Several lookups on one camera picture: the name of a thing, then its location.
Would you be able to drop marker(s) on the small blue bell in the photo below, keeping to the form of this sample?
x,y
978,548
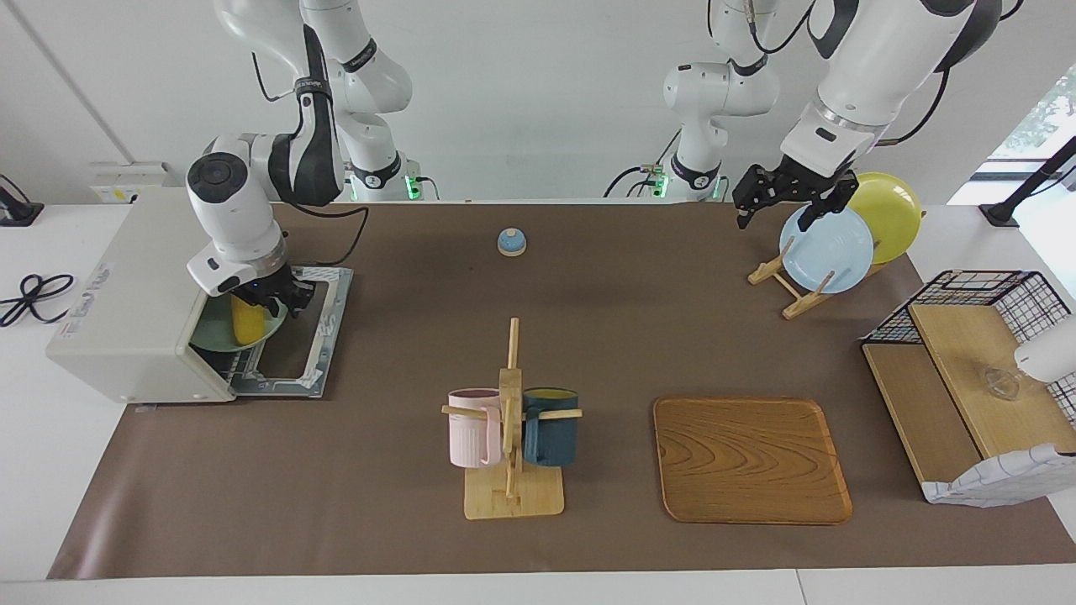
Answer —
x,y
512,243

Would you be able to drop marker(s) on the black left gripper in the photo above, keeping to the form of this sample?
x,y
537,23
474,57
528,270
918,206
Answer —
x,y
796,178

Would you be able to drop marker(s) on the narrow wooden shelf board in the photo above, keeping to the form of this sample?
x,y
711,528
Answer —
x,y
920,412

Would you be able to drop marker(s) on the pale green plate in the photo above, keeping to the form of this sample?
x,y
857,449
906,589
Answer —
x,y
210,332

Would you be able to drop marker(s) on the wide wooden shelf board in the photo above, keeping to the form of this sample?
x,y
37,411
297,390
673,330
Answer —
x,y
967,361

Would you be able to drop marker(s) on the wooden mug tree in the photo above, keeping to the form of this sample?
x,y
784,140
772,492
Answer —
x,y
511,496

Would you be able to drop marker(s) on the clear glass cup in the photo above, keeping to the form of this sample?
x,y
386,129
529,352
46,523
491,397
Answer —
x,y
1002,383

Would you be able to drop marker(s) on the light blue plate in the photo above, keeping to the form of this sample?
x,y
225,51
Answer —
x,y
828,252

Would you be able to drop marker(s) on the yellow corn cob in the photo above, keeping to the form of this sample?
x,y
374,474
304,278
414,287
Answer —
x,y
246,328

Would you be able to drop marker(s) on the brown wooden tray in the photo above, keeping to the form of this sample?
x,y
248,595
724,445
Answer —
x,y
748,462

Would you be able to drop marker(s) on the window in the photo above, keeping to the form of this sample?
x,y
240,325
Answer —
x,y
1042,118

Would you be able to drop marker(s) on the white toaster oven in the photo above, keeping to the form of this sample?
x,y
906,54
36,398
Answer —
x,y
126,294

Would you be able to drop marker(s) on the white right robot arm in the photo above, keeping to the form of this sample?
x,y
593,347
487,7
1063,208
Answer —
x,y
239,210

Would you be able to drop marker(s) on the yellow plate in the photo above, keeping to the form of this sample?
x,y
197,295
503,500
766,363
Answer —
x,y
895,214

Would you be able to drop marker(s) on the pink mug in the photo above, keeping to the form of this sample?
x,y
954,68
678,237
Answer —
x,y
471,433

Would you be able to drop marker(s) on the white checked cloth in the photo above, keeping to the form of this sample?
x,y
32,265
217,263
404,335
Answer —
x,y
1000,479

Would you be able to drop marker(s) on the dark blue mug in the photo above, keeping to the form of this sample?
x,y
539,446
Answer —
x,y
551,433

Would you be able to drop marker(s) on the brown table mat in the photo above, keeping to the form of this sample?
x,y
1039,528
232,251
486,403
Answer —
x,y
378,353

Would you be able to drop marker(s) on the wooden plate rack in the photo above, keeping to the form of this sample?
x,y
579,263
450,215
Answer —
x,y
799,301

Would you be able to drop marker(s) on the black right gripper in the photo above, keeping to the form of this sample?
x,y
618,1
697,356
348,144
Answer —
x,y
282,290

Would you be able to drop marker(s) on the black angled stand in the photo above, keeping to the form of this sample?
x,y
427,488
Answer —
x,y
1034,181

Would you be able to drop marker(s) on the glass oven door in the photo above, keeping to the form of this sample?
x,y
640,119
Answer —
x,y
328,336

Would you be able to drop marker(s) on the white cylindrical object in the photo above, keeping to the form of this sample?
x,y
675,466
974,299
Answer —
x,y
1051,353

